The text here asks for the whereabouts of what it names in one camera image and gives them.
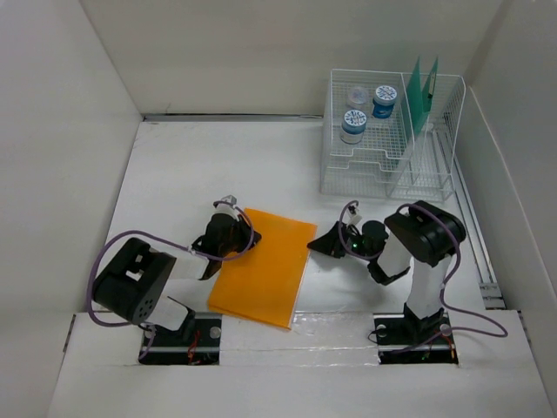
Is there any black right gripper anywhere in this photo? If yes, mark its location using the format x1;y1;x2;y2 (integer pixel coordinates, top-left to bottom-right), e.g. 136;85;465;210
306;221;373;261

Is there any orange file folder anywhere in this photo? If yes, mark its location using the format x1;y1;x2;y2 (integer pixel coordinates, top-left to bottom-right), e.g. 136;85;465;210
207;208;317;330

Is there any blue pin jar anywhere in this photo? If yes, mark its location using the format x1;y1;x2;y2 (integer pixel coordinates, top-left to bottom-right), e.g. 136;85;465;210
372;85;398;118
340;109;367;145

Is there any clear paper clip jar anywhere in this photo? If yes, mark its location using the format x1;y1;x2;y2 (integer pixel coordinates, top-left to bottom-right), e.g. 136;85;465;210
346;86;369;110

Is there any green clip file folder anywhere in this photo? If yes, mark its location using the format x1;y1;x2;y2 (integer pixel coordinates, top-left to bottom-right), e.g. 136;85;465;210
406;57;439;136

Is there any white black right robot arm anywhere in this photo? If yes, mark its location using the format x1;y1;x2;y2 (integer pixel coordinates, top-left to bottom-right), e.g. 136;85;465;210
307;200;466;343

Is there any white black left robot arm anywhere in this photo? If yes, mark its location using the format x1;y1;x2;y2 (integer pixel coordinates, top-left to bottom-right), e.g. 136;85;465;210
86;205;261;346

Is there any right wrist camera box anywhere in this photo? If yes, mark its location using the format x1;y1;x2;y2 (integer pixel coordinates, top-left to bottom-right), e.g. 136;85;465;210
347;206;362;226

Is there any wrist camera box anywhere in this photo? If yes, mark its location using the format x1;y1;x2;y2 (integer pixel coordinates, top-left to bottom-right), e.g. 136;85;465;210
213;195;237;217
347;206;362;226

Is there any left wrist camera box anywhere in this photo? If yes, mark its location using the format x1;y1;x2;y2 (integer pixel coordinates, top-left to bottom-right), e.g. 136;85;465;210
213;195;237;217

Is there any white wire desk organizer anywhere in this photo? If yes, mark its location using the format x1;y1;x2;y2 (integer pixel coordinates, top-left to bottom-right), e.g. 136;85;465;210
320;69;466;202

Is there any front mounting rail with wires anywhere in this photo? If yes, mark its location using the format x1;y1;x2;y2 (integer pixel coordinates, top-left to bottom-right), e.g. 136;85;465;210
142;313;459;367

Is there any metal rail at back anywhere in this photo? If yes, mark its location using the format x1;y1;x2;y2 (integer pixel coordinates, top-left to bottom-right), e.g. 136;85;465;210
143;113;323;123

